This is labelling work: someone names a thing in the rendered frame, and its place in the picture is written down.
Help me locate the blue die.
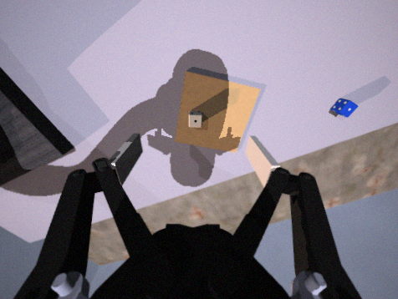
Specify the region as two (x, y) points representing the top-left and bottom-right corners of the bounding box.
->
(331, 99), (358, 117)

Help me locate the white die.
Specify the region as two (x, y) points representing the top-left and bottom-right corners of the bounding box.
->
(189, 111), (202, 128)

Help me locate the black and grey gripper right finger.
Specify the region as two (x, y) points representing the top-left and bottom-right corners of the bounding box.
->
(208, 135), (362, 299)

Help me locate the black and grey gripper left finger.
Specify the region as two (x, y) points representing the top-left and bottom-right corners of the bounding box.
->
(13, 134), (176, 299)

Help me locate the tan flat mat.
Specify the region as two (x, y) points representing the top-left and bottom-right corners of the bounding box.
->
(175, 71), (260, 153)

